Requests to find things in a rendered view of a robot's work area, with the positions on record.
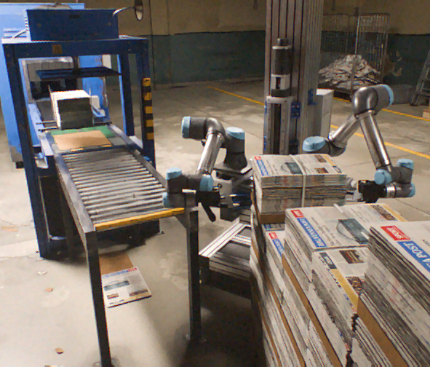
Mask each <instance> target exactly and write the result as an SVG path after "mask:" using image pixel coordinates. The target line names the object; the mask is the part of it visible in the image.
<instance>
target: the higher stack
mask: <svg viewBox="0 0 430 367"><path fill-rule="evenodd" d="M369 230H370V231H369V232H368V234H369V237H368V243H367V249H368V251H367V258H366V262H367V267H366V270H365V271H366V272H364V274H365V279H364V282H363V284H362V288H363V290H362V292H363V294H361V296H360V298H361V301H362V303H363V304H364V305H365V307H366V308H367V310H368V311H369V313H370V314H371V315H372V316H373V317H374V318H375V320H376V322H377V323H378V325H379V326H380V328H381V330H382V331H383V332H384V333H385V335H386V337H387V338H388V339H389V341H390V342H391V344H392V345H393V346H394V348H395V350H396V351H397V352H398V353H399V355H400V356H401V358H402V360H403V361H404V362H405V364H406V365H407V366H408V367H430V221H408V222H396V223H387V224H373V225H370V228H369ZM356 322H357V325H355V329H356V330H355V333H354V335H355V338H352V339H353V342H352V346H353V347H352V351H353V352H352V353H351V354H350V356H351V358H352V360H353V361H354V364H353V366H352V367H393V366H392V365H391V364H390V362H389V359H388V358H387V357H386V356H385V354H384V353H383V351H382V349H381V348H380V347H379V345H378V343H377V342H376V340H375V339H374V338H373V336H371V334H370V333H369V331H368V330H367V329H366V327H365V325H364V323H363V322H362V320H361V319H360V317H358V318H357V320H356Z"/></svg>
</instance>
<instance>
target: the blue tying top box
mask: <svg viewBox="0 0 430 367"><path fill-rule="evenodd" d="M116 11H117V9H25V10H23V16H24V21H25V29H26V35H27V39H29V40H31V42H45V41H68V40H93V39H119V27H118V18H117V14H116V15H114V16H113V17H112V14H113V13H115V12H116Z"/></svg>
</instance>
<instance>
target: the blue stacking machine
mask: <svg viewBox="0 0 430 367"><path fill-rule="evenodd" d="M41 5H42V6H43V5H48V4H39V3H0V100H1V105H2V110H3V114H4V122H5V126H6V131H7V137H8V142H9V150H10V154H11V158H12V162H19V165H20V166H18V167H17V169H23V168H24V166H21V162H22V161H23V157H22V153H21V148H20V141H19V136H18V132H17V124H16V120H15V111H14V107H13V102H12V95H11V90H10V86H9V77H8V73H7V65H6V61H4V53H3V49H2V44H1V39H12V37H13V36H14V35H16V34H17V33H20V32H21V31H24V30H25V21H24V16H23V10H25V9H33V8H34V7H38V6H41ZM51 5H53V4H51ZM67 5H69V6H70V7H71V8H72V9H84V5H85V4H81V2H80V0H74V4H67ZM18 60H19V64H20V73H21V77H22V83H23V91H24V96H25V104H26V108H27V113H28V122H29V127H30V131H31V140H32V144H33V145H36V142H35V138H34V133H33V124H32V120H31V115H30V109H29V106H28V104H32V103H33V102H31V103H30V101H33V99H34V101H43V100H51V95H50V91H51V94H52V92H53V93H55V92H71V91H81V90H83V91H85V82H86V83H87V87H86V91H87V94H88V95H89V96H90V86H91V96H94V95H96V96H98V98H99V102H100V104H99V105H100V108H99V109H103V110H104V112H105V116H106V118H107V119H108V120H109V113H108V110H109V106H108V101H107V96H106V88H105V83H106V77H95V78H86V79H60V80H49V81H42V80H40V77H38V75H37V74H36V72H35V70H42V69H56V68H73V62H72V58H71V57H56V58H23V59H18ZM77 61H78V64H79V67H80V68H81V67H95V66H106V67H109V68H111V60H110V55H88V56H78V58H77ZM48 85H49V86H48ZM49 88H50V91H49ZM51 89H52V90H51Z"/></svg>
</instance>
